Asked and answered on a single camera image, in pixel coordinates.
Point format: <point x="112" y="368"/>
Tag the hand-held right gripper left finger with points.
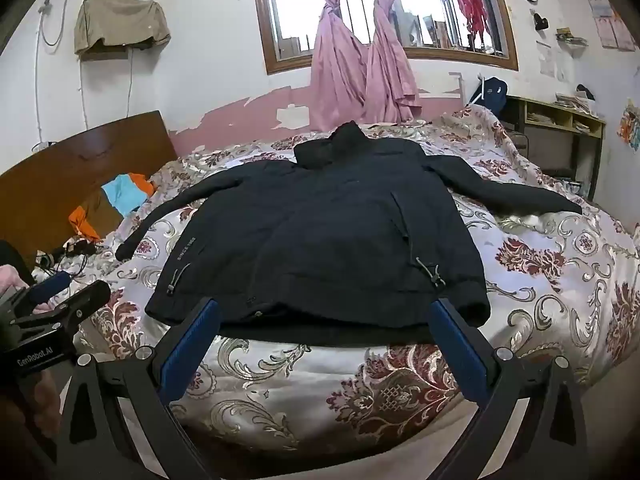
<point x="187" y="347"/>

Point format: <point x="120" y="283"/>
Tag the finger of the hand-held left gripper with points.
<point x="82" y="300"/>
<point x="50" y="287"/>

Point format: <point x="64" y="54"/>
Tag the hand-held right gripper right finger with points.
<point x="460" y="350"/>

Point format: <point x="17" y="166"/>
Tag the black padded jacket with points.
<point x="325" y="220"/>

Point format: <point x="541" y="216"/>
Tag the another person's forearm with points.
<point x="12" y="255"/>

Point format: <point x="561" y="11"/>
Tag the person's left hand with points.
<point x="47" y="405"/>

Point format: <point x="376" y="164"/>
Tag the wooden headboard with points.
<point x="60" y="180"/>

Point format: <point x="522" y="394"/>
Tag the orange and blue cloth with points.
<point x="122" y="192"/>

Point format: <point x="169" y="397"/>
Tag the floral bed quilt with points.
<point x="300" y="400"/>

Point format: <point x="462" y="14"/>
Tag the wooden shelf desk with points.
<point x="545" y="140"/>

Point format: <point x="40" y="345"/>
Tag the dark blue backpack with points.
<point x="492" y="97"/>

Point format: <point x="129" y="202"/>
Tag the white metal rack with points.
<point x="481" y="92"/>

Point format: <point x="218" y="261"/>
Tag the stack of papers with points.
<point x="572" y="103"/>

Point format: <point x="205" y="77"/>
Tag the pink curtain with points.
<point x="335" y="70"/>
<point x="390" y="70"/>

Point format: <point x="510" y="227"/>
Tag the red hanging garment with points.
<point x="470" y="10"/>

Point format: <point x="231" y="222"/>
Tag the wooden framed window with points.
<point x="295" y="5"/>

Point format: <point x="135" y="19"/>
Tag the colourful wall hanging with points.
<point x="630" y="125"/>

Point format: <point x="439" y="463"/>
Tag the small wall shelf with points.
<point x="570" y="37"/>

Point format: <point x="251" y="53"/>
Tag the wall calendar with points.
<point x="612" y="25"/>

